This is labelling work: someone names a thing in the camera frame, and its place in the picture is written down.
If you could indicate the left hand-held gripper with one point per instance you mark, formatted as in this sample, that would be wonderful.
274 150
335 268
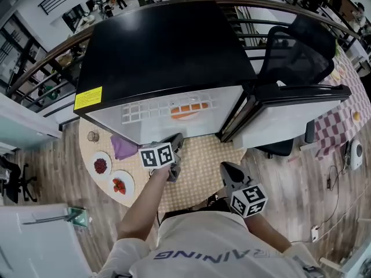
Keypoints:
156 155

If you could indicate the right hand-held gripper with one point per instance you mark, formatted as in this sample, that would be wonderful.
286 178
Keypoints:
249 200

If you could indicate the white plate of strawberries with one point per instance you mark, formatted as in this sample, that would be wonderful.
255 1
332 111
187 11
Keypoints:
121 184

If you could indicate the white plate of orange food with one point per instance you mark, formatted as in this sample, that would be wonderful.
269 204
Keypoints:
185 112

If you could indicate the white plate of red beans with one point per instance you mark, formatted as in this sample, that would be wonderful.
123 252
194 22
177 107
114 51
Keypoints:
100 165

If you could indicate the black mini fridge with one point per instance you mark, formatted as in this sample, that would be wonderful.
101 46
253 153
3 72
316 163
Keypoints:
162 54

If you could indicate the person's right forearm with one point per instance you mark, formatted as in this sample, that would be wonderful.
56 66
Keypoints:
266 233

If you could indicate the person's left forearm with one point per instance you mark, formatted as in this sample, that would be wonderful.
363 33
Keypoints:
142 210

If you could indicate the small plate with orange fruit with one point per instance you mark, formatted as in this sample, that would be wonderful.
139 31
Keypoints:
356 116

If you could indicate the plate with yellow food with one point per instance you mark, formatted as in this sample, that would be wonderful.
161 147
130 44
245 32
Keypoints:
337 74

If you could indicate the purple cloth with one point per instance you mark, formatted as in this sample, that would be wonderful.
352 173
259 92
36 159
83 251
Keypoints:
123 149

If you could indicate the beige patterned tablecloth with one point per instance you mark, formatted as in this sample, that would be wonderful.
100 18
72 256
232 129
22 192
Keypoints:
203 166

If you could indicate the person's white shirt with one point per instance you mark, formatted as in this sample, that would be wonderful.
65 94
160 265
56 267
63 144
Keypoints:
208 248

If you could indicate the clear glass cup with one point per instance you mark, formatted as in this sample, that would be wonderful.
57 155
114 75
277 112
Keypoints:
93 136

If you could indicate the white power strip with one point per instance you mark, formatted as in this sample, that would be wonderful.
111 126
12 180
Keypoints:
314 233

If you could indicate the green glass pane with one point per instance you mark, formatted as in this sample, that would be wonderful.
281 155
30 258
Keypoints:
79 216

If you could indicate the purple checkered tablecloth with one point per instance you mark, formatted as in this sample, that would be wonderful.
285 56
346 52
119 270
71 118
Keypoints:
336 126

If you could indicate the white round appliance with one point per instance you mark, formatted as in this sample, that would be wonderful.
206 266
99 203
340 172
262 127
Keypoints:
356 154

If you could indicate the white cabinet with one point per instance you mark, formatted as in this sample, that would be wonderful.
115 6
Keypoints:
26 120

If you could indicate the black swivel chair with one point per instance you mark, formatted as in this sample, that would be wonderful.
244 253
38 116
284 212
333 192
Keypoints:
14 181

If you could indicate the black mesh office chair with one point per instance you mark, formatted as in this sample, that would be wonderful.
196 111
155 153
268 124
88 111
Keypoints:
301 56

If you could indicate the brown wooden handrail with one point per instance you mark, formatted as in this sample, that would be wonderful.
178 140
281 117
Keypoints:
261 4

